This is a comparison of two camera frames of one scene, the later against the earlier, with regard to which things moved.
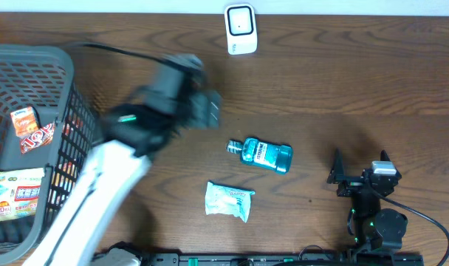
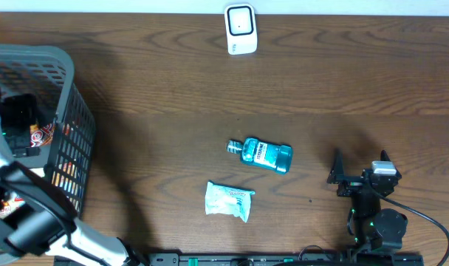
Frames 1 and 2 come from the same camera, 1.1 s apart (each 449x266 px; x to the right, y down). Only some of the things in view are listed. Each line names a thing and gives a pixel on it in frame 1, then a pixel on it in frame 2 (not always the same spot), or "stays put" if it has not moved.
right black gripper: x=337 y=173 stays put
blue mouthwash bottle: x=278 y=158 stays put
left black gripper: x=204 y=110 → x=12 y=131
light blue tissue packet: x=225 y=199 stays put
